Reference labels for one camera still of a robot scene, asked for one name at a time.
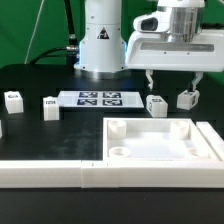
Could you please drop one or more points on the white U-shaped obstacle fence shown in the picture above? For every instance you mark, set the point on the white U-shaped obstacle fence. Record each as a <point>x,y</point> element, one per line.
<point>117,173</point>

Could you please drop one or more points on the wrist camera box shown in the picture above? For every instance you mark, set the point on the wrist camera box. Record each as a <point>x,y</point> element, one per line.
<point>158,22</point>

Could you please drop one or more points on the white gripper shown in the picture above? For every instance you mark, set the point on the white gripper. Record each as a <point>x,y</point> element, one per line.
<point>149,51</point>

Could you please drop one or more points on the white part left edge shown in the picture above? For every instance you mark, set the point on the white part left edge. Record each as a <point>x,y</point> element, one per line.
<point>0,129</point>

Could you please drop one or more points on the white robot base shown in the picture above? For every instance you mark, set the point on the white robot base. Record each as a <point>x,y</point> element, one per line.
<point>102,50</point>

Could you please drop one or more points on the white square tabletop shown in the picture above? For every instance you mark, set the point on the white square tabletop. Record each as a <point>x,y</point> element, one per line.
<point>155,139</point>

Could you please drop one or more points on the white tag plate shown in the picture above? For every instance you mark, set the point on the white tag plate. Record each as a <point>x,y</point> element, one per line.
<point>100,99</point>

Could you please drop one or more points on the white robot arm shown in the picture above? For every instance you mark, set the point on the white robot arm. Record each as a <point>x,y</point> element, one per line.
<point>172,39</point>

